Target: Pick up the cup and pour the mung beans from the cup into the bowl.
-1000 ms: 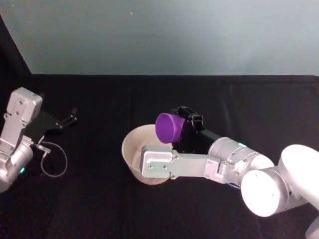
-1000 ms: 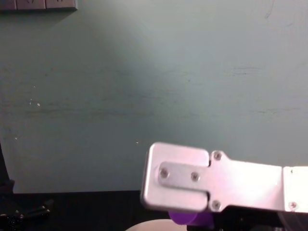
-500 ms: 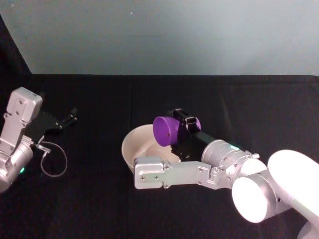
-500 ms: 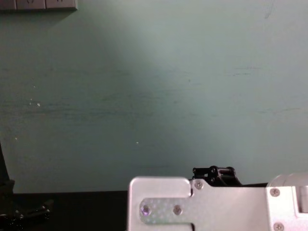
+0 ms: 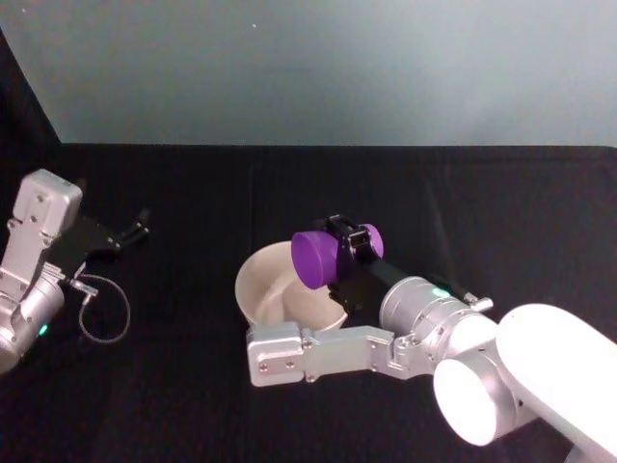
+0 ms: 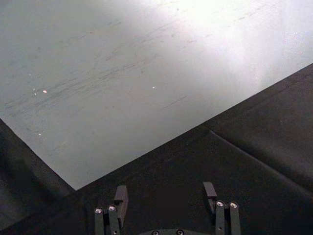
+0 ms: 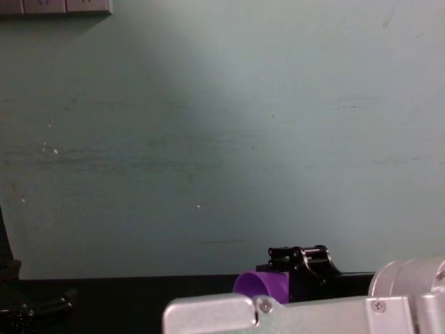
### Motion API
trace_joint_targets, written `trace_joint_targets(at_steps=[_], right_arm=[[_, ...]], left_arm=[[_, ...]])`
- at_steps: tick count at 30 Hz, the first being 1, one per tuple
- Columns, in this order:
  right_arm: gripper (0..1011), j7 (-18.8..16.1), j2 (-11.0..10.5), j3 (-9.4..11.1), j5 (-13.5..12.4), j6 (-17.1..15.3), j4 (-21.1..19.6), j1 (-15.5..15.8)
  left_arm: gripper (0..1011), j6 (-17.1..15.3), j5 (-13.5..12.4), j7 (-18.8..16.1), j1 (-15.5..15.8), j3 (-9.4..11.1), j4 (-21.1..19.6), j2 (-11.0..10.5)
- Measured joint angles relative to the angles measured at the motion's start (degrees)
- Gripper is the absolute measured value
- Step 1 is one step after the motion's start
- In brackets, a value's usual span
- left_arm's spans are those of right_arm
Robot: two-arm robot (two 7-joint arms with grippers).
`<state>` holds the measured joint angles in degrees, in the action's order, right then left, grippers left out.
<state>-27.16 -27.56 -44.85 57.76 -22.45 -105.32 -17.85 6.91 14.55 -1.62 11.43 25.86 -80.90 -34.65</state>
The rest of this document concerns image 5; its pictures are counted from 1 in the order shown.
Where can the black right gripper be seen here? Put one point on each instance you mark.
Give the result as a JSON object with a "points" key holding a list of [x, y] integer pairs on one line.
{"points": [[371, 289]]}

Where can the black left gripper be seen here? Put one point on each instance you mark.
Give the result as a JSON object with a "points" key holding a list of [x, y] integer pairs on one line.
{"points": [[89, 238]]}

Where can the purple plastic cylinder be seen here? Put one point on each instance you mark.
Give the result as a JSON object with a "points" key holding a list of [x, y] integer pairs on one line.
{"points": [[313, 260]]}

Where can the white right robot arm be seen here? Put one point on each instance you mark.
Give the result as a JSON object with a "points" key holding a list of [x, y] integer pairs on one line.
{"points": [[554, 347]]}

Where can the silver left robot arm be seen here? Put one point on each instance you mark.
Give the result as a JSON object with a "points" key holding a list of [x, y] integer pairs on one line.
{"points": [[29, 299]]}

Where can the black table cloth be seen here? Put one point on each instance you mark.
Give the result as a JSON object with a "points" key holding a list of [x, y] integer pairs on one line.
{"points": [[193, 207]]}

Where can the white round bowl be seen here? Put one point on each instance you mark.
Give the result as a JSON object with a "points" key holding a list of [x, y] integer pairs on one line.
{"points": [[265, 289]]}

